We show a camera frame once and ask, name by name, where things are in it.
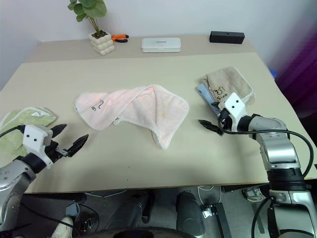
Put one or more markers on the black rectangular box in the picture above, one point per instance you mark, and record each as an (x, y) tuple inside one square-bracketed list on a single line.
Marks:
[(226, 37)]

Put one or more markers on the white bubble plant pot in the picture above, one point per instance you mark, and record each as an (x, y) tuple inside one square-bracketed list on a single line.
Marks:
[(102, 44)]

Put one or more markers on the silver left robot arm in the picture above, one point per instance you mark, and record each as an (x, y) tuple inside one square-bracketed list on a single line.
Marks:
[(11, 178)]

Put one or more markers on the light blue cloth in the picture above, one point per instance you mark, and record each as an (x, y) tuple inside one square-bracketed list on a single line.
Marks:
[(205, 95)]

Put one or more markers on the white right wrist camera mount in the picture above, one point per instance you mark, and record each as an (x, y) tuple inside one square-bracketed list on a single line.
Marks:
[(235, 105)]

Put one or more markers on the green leafy plant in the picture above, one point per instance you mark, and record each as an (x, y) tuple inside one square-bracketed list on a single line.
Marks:
[(91, 7)]

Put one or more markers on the dark rounded shape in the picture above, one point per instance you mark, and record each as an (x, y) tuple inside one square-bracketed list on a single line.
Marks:
[(189, 213)]

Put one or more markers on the green towel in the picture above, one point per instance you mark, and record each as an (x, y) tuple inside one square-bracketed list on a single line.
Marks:
[(15, 141)]

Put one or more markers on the grey white shoe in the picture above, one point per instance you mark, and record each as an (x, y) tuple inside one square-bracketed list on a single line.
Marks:
[(253, 194)]

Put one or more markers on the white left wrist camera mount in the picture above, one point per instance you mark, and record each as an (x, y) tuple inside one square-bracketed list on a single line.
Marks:
[(34, 137)]

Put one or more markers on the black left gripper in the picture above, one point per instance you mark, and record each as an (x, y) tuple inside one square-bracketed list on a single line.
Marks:
[(55, 151)]

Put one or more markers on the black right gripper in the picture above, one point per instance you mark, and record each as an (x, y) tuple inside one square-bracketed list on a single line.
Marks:
[(226, 120)]

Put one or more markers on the blue object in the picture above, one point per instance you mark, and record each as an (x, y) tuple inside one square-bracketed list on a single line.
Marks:
[(274, 74)]

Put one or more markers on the beige towel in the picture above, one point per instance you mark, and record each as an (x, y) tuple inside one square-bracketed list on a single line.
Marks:
[(230, 79)]

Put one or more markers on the black metal bar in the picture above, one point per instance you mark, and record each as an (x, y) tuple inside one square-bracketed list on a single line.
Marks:
[(221, 220)]

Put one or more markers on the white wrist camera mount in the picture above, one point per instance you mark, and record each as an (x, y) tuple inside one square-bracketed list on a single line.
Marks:
[(235, 105), (34, 137)]

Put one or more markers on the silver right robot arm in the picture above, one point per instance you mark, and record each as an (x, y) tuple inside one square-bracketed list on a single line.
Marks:
[(280, 148)]

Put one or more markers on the white flat box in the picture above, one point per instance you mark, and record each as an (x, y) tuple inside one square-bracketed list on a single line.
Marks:
[(161, 44)]

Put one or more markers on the pink towel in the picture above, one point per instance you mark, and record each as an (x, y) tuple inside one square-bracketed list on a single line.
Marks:
[(148, 111)]

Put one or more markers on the dark curved rim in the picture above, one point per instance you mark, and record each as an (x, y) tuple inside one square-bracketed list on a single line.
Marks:
[(148, 231)]

